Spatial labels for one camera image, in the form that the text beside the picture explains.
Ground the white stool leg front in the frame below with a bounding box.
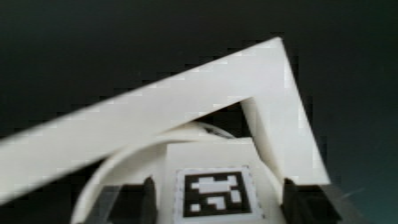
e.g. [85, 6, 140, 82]
[156, 138, 286, 224]

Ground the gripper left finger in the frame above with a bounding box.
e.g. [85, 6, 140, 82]
[87, 177, 158, 224]

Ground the white round stool seat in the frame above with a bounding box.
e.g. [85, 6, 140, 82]
[71, 122, 234, 224]

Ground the white L-shaped fence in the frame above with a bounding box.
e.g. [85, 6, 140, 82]
[0, 38, 330, 204]

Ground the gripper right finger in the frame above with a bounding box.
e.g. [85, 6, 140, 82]
[280, 178, 355, 224]

